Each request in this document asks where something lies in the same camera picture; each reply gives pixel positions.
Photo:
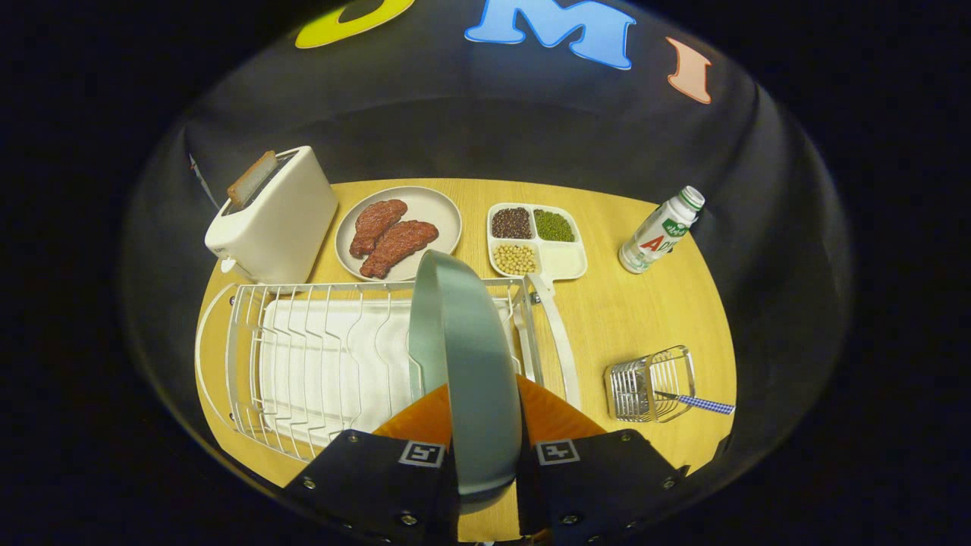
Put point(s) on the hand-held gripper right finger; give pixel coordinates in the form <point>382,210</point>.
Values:
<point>599,485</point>

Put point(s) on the pale green plate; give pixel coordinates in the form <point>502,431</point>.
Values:
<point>470,364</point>

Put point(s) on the beige round plate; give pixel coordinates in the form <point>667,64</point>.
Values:
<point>436,212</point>

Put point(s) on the pile of yellow soybeans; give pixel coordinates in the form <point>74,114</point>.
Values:
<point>516,259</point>

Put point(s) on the white drain tray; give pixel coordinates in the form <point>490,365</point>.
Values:
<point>334,364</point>

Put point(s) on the white divided tray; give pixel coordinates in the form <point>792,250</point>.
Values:
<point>565,262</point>

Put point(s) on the pile of dark red beans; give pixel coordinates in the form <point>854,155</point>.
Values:
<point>512,224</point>

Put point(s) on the pile of green beans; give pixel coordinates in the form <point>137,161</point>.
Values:
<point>554,226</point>

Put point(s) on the brown meat piece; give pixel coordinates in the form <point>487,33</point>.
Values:
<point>398,246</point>
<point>377,224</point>

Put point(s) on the white toaster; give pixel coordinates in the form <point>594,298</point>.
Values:
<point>281,220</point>

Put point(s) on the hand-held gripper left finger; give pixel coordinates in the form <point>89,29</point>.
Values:
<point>364,485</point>

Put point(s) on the black backdrop cloth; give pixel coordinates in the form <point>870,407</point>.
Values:
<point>531,129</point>

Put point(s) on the toast slice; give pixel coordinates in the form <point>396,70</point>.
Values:
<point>250,180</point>

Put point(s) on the white drink bottle green cap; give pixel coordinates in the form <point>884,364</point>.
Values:
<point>652,239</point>

